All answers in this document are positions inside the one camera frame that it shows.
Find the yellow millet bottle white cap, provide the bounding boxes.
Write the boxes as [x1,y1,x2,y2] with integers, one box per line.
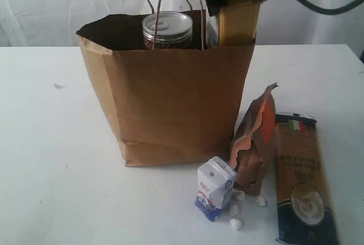
[218,0,260,47]

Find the clear can with pull-tab lid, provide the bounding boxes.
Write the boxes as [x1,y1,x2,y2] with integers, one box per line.
[142,11,193,49]

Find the white blue milk carton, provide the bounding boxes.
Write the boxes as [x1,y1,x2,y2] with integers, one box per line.
[195,156,237,222]

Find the white candy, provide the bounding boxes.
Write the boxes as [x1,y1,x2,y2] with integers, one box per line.
[229,218,243,231]
[255,195,267,206]
[234,190,246,201]
[229,204,241,217]

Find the brown paper shopping bag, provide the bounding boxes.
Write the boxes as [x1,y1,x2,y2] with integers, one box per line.
[77,7,255,167]

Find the brown orange snack pouch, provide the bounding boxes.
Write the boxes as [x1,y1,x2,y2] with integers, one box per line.
[229,83,278,196]

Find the spaghetti package dark blue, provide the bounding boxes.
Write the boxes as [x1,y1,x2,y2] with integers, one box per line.
[275,113,340,244]

